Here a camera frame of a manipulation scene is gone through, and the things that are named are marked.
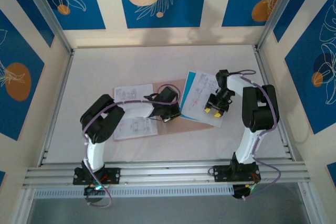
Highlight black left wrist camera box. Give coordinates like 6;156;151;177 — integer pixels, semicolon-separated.
158;87;179;105

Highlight brown cardboard sheet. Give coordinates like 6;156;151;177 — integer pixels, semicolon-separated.
112;78;216;142

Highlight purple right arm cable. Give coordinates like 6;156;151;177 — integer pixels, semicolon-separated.
228;69;283;201

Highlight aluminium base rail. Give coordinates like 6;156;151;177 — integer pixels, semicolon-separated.
22;159;312;189

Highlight aluminium frame post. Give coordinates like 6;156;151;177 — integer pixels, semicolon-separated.
256;0;307;51
19;0;76;54

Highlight black base controller board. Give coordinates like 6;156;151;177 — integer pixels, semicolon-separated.
83;184;108;204
232;183;257;200

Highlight grey slotted cable duct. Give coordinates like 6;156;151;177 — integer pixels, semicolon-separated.
34;184;234;199

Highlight aluminium side rail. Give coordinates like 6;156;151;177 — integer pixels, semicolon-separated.
38;48;76;167
253;45;296;161

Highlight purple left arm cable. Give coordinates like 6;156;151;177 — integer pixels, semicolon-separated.
82;83;182;208

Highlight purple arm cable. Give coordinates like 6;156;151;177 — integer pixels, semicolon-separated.
82;83;182;208
228;69;283;201

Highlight white technical drawing sheet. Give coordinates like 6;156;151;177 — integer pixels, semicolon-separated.
181;70;224;128
112;84;160;141

